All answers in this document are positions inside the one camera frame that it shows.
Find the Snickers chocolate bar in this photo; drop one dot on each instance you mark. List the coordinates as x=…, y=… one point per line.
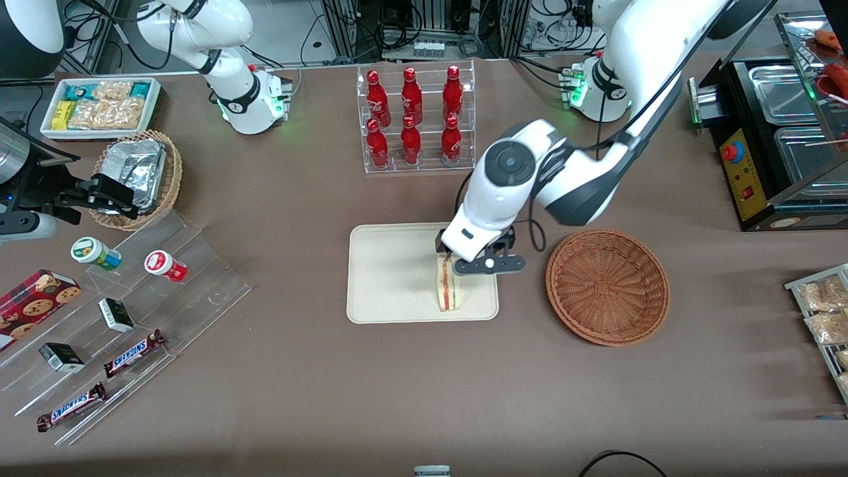
x=69, y=407
x=134, y=353

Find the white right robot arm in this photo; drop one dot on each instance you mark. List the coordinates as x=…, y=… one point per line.
x=225, y=20

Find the white power strip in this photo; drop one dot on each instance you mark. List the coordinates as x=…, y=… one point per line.
x=429, y=48

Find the clear acrylic bottle rack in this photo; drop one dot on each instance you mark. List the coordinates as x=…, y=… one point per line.
x=430, y=66

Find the clear bag of snacks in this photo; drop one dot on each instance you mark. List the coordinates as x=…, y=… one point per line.
x=828, y=328
x=821, y=295
x=843, y=384
x=843, y=360

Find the clear rice cracker bag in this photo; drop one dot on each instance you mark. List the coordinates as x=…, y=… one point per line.
x=112, y=90
x=106, y=114

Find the tray of packaged pastries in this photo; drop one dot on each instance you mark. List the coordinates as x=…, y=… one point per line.
x=795, y=286

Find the clear acrylic stepped shelf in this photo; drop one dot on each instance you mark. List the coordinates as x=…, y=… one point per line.
x=199, y=278

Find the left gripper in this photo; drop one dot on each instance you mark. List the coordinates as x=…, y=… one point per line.
x=442, y=244

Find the small black carton box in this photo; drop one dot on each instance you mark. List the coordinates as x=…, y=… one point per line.
x=116, y=315
x=61, y=358

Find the red yogurt cup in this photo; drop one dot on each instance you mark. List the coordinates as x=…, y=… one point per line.
x=165, y=265

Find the steel food pan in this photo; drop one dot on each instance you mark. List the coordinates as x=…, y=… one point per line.
x=782, y=85
x=808, y=156

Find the brown wicker basket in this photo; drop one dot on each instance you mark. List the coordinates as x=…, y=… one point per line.
x=606, y=288

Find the red emergency stop button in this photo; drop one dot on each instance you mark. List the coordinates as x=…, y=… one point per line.
x=732, y=152

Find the teal snack packet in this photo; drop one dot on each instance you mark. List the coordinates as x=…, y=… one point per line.
x=140, y=89
x=81, y=91

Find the green sunflower yogurt cup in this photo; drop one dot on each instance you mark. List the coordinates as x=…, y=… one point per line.
x=93, y=252

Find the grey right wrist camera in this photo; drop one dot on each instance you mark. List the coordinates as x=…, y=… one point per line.
x=26, y=226

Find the foil wrapped package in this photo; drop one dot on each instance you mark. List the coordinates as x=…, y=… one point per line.
x=132, y=156
x=149, y=189

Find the light wicker basket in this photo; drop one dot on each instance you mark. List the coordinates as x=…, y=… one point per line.
x=171, y=179

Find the cream plastic tray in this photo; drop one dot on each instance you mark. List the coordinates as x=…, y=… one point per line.
x=391, y=271

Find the red chocolate chip cookie box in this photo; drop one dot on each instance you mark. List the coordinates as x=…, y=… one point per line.
x=33, y=305

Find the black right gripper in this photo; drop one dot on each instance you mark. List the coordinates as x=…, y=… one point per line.
x=48, y=185

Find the black food warmer appliance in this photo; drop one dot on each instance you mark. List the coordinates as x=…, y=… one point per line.
x=755, y=199

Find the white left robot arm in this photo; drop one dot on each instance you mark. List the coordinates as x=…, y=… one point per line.
x=652, y=40

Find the small grey device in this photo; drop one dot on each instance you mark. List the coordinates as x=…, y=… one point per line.
x=432, y=472

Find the triangle sandwich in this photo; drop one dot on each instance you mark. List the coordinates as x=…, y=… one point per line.
x=449, y=291

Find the yellow snack packet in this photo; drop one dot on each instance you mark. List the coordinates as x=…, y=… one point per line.
x=63, y=114

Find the white plastic snack bin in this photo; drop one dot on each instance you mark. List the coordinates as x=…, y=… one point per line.
x=156, y=99

